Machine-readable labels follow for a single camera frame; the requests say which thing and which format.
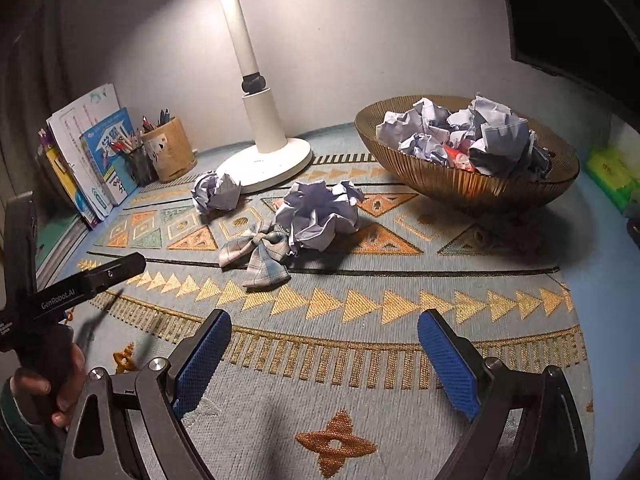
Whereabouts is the amber ribbed glass bowl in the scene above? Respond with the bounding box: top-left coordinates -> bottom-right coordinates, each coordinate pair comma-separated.
354,94 -> 581,216

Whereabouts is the bunch of coloured pencils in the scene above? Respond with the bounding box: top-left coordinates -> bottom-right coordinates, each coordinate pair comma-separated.
107,130 -> 146,156

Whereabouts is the pile of papers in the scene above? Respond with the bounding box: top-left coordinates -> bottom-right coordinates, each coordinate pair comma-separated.
376,92 -> 551,182

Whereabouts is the person's left hand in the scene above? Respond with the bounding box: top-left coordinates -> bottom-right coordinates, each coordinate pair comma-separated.
10,344 -> 87,429

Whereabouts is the dark pencil holder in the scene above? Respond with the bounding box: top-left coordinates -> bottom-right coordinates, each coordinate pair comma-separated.
125,142 -> 160,187

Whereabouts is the crumpled paper ball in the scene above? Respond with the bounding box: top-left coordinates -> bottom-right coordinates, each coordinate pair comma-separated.
274,180 -> 366,252
191,172 -> 243,212

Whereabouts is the plaid fabric bow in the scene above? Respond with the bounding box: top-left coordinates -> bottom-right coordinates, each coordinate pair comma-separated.
218,224 -> 301,290

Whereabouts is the white packet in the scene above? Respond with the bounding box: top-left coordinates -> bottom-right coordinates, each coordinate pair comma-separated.
607,115 -> 640,161

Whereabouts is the wooden pen holder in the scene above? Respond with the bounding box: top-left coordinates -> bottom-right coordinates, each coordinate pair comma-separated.
141,116 -> 197,184

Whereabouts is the red plastic wrapper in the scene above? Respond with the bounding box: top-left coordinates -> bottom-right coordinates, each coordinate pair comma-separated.
442,144 -> 475,173

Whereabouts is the black monitor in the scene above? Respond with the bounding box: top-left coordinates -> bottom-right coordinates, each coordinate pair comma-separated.
495,0 -> 640,116

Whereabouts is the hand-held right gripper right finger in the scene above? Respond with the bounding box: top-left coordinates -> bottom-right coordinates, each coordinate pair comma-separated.
417,309 -> 591,480

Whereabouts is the yellow book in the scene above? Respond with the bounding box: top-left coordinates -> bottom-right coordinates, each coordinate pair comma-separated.
42,145 -> 96,226

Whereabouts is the white desk lamp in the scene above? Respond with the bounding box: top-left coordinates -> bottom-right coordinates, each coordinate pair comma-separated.
207,0 -> 314,193

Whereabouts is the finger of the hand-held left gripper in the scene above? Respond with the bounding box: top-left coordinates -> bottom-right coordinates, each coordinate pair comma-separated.
82,252 -> 147,298
4,194 -> 38,306

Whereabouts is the person's left forearm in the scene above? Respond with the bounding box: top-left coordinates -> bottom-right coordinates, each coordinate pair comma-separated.
0,377 -> 56,480

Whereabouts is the green tissue pack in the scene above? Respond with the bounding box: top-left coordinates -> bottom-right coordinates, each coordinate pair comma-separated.
586,146 -> 640,213

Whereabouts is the bunch of pens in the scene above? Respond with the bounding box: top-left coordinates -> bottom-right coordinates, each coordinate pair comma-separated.
141,108 -> 173,133

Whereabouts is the blue picture book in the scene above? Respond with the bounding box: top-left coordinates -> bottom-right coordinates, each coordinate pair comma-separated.
80,107 -> 141,206

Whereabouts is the stack of books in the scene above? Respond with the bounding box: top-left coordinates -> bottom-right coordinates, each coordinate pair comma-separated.
46,82 -> 126,211

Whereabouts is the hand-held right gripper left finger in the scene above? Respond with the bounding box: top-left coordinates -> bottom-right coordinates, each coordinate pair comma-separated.
64,308 -> 233,480

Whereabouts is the patterned woven mat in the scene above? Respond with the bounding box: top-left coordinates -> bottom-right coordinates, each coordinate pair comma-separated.
37,122 -> 596,480

